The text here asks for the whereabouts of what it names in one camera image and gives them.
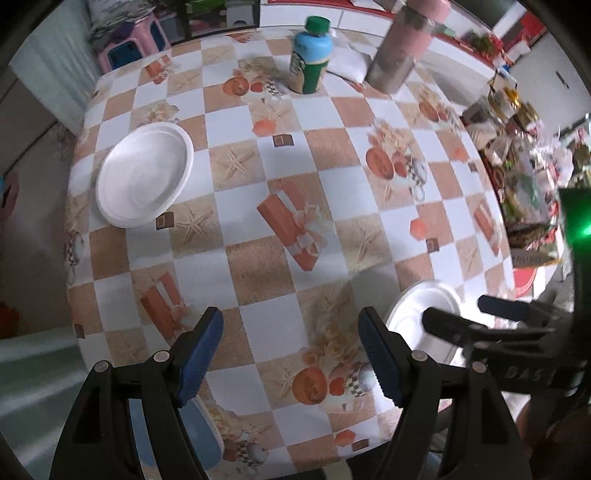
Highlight white plastic pouch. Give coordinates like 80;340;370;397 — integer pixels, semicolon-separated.
325;44;376;85

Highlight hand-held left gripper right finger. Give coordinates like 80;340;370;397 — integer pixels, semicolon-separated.
358;306;532;480

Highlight person's right hand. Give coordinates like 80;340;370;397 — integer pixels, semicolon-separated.
517;397;591;480

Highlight blue square plate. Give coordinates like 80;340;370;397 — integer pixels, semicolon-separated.
130;396;227;470

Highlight pink and steel thermos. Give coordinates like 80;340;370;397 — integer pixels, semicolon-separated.
366;0;451;93

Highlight green-capped plastic bottle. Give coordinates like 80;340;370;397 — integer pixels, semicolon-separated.
288;16;334;95

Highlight pink round floor object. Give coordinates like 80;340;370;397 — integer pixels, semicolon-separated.
0;173;20;217

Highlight checkered printed tablecloth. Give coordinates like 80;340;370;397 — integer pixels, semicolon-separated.
65;25;519;477

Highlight red plastic basket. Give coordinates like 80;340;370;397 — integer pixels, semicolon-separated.
512;267;540;300

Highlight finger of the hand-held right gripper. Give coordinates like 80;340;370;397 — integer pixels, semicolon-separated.
478;295;559;326
422;307;555;352

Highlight pink plastic stool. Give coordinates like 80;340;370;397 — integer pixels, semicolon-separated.
98;14;168;75

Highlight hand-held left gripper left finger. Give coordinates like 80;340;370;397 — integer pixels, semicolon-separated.
48;306;225;480

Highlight pile of packaged goods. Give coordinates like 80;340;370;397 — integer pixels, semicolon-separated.
462;28;591;273

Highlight white foam bowl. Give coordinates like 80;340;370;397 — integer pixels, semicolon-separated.
385;281;463;366
95;122;195;229

